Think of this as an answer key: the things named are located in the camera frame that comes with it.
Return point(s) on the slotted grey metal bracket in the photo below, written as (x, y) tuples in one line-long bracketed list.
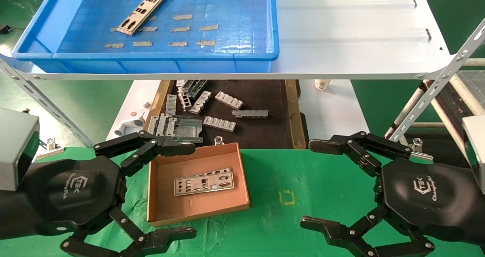
[(171, 104), (219, 124), (201, 102), (181, 83), (229, 100)]

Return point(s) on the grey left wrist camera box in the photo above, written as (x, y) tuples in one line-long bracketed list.
[(17, 149)]

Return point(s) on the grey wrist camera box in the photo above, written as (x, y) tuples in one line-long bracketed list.
[(17, 149), (475, 154)]

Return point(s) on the small grey metal strip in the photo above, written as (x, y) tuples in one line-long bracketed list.
[(153, 124)]

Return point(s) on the large flat grey metal plate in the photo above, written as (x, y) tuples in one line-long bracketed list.
[(185, 130)]

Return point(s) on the white metal shelf board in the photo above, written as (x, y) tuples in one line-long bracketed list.
[(341, 41)]

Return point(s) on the green tablecloth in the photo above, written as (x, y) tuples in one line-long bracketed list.
[(322, 188)]

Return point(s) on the grey metal ladder bracket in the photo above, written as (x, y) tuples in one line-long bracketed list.
[(184, 99)]

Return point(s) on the blue plastic bin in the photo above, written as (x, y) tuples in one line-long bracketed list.
[(227, 7)]

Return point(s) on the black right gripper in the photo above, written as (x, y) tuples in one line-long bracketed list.
[(428, 196)]

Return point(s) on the silver slotted shield plate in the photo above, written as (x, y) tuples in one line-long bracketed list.
[(142, 12), (204, 183)]

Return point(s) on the black tray with wooden rim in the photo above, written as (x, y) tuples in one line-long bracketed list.
[(261, 132)]

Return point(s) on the long grey metal bar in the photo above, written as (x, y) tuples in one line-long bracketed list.
[(250, 113)]

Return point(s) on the small metal washer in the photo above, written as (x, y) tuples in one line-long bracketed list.
[(218, 140)]

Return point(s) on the dark grey stacked metal bracket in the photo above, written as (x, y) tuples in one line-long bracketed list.
[(197, 87)]

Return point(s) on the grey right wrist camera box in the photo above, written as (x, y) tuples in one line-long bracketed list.
[(475, 154)]

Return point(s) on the brown cardboard box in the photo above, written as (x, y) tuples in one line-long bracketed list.
[(163, 204)]

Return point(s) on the black power adapter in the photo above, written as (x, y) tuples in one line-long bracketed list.
[(4, 28)]

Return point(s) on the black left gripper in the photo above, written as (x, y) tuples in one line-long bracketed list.
[(72, 192)]

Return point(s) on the silver binder clip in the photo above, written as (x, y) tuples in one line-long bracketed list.
[(49, 147), (418, 149)]

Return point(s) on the perforated grey shelf post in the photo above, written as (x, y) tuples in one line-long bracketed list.
[(435, 82), (45, 105)]

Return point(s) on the clear plastic compartment box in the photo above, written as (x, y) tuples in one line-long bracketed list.
[(475, 86)]

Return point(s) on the pipe frame cart black deck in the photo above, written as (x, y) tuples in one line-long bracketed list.
[(451, 101)]

